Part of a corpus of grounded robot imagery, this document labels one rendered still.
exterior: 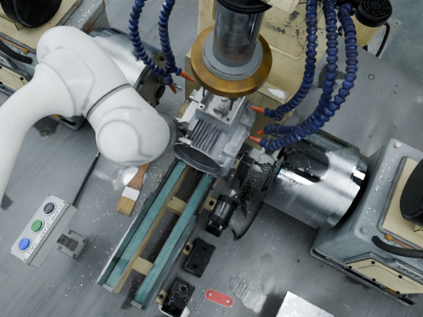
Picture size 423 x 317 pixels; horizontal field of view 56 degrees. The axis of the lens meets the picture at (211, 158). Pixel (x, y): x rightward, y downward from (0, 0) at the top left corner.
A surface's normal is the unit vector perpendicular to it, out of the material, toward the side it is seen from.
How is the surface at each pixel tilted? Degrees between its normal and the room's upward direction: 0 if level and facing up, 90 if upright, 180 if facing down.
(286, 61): 90
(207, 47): 0
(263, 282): 0
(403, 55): 0
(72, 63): 12
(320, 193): 35
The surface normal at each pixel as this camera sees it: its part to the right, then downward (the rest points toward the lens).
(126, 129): 0.05, 0.00
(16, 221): 0.07, -0.34
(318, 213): -0.38, 0.57
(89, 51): 0.43, -0.41
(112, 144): -0.27, 0.24
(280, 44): -0.47, 0.82
